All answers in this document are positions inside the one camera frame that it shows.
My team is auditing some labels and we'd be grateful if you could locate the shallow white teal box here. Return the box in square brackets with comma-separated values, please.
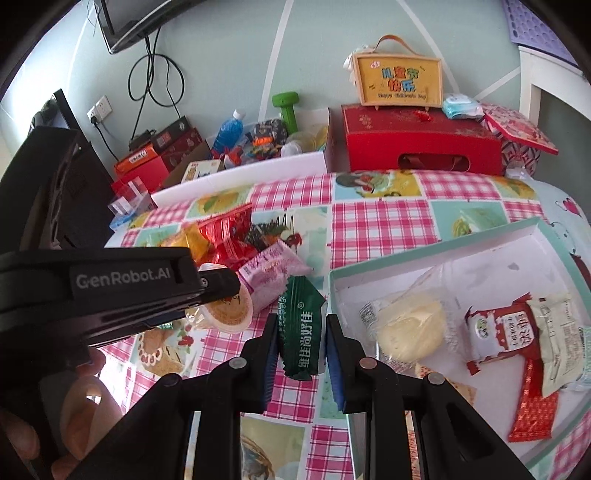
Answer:
[328, 218, 591, 480]

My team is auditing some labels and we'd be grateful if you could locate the wet wipes pack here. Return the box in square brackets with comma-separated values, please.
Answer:
[442, 93, 483, 121]

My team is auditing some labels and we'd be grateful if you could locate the person's left hand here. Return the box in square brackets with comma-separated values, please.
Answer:
[0, 346, 127, 480]

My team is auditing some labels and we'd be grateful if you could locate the black cabinet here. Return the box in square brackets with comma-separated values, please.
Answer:
[76, 131, 116, 250]

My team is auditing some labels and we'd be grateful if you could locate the blue plastic bottle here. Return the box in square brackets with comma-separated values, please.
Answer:
[211, 109, 247, 158]

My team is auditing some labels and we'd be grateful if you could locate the white wall socket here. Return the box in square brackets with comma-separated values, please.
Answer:
[87, 95, 113, 124]

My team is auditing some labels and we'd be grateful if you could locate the white desk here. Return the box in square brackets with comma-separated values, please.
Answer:
[517, 44, 587, 121]

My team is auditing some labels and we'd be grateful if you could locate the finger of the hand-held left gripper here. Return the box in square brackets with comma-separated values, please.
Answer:
[198, 265, 242, 305]

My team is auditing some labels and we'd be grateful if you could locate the red patterned snack packet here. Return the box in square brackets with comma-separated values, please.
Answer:
[508, 357, 559, 444]

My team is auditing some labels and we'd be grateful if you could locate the purple file holder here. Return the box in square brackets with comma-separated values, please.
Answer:
[501, 0, 580, 68]

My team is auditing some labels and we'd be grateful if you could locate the pale cake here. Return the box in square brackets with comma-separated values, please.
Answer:
[359, 268, 467, 370]

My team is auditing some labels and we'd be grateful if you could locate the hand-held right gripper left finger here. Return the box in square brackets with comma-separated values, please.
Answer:
[81, 313, 283, 480]

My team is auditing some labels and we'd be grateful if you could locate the red patterned tin box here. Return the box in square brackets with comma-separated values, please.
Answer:
[480, 102, 559, 178]

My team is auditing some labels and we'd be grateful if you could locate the beige snack packet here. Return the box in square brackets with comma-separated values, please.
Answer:
[526, 293, 591, 398]

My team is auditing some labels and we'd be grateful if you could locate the shiny red candy packet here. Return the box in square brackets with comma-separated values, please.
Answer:
[198, 203, 259, 273]

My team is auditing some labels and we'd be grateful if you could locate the orange red box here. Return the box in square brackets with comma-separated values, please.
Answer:
[115, 143, 169, 192]

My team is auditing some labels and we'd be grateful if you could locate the dark printed pouch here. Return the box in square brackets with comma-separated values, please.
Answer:
[249, 119, 289, 160]

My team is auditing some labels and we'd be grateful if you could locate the pink checked tablecloth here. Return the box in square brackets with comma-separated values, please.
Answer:
[99, 168, 591, 480]

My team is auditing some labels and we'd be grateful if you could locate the red gift box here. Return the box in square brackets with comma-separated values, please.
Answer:
[323, 104, 504, 176]

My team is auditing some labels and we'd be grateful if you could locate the dark green candy packet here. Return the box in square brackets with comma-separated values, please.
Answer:
[276, 275, 328, 381]

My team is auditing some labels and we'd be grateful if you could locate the clear plastic container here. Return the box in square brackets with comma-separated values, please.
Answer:
[281, 124, 328, 155]

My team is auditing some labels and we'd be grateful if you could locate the black monitor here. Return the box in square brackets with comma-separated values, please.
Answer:
[32, 88, 81, 132]

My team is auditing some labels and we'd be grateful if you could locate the red and white snack packet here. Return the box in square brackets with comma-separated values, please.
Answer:
[464, 295, 543, 374]

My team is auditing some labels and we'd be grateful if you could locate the black wall television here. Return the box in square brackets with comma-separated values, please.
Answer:
[93, 0, 206, 55]

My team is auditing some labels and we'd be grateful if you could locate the yellow jelly cup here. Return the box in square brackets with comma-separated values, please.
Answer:
[185, 262, 254, 333]

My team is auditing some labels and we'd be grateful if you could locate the yellow snack packet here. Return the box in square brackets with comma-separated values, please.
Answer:
[159, 224, 215, 266]

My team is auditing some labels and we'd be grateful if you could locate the yellow gift box with handle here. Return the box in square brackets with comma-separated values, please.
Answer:
[344, 34, 446, 112]

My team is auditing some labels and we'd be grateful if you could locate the green dumbbell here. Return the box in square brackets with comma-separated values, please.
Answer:
[271, 93, 301, 134]

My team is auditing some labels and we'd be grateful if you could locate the white storage bin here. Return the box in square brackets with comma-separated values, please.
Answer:
[150, 150, 326, 208]

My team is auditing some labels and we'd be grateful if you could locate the black cable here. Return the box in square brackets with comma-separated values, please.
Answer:
[128, 34, 178, 139]

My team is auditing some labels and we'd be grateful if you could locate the yellow printed card box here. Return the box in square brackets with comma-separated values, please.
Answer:
[180, 161, 225, 185]

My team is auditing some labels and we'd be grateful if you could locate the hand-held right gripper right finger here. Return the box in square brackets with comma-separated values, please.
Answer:
[325, 313, 532, 480]

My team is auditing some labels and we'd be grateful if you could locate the clear acrylic box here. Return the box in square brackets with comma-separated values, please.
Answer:
[108, 182, 155, 227]

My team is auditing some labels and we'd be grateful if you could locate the pink snack packet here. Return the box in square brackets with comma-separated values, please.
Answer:
[238, 239, 312, 312]

